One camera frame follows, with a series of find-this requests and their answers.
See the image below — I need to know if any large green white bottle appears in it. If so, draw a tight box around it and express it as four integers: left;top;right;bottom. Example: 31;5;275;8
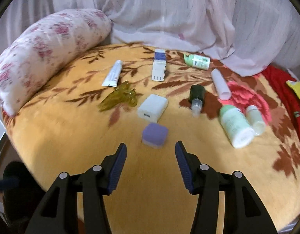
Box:
219;105;254;148

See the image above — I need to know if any small pale green bottle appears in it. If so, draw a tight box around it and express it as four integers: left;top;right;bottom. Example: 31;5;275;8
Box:
245;105;266;136

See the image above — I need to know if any purple square sponge block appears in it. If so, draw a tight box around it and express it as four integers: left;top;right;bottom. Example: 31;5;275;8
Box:
142;123;169;148

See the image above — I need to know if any white cylindrical tube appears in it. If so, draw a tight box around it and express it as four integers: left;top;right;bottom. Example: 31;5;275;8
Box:
211;69;232;100

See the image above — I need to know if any dark green spray bottle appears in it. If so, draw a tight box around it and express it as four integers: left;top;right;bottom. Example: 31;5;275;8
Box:
189;85;206;117

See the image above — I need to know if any yellow transparent hair claw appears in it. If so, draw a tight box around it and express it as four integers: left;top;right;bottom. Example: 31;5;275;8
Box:
98;81;138;112

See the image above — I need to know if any yellow cartoon pillow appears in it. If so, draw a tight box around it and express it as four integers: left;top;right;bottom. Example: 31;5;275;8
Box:
286;80;300;100

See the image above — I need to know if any white rectangular plastic box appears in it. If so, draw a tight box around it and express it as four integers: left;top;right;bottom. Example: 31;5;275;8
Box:
137;94;168;123

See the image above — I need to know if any red blanket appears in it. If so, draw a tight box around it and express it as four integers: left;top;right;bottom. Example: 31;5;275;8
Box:
262;65;300;137

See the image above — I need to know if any white ointment tube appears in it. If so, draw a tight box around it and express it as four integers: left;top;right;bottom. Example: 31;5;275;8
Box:
102;60;122;87

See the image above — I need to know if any yellow floral fleece blanket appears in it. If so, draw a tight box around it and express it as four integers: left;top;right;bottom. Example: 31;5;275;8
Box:
2;44;300;233

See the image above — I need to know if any floral white bolster pillow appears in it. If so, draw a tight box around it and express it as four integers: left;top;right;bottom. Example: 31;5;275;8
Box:
0;9;112;116

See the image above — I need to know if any green white lotion bottle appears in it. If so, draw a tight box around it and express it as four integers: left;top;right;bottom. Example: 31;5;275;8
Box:
184;54;210;70

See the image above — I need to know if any blue white medicine box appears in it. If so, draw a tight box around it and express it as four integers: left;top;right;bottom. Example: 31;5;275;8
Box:
152;49;166;82

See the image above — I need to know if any white sheer mosquito net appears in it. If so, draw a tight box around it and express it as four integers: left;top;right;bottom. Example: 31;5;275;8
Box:
0;0;300;79

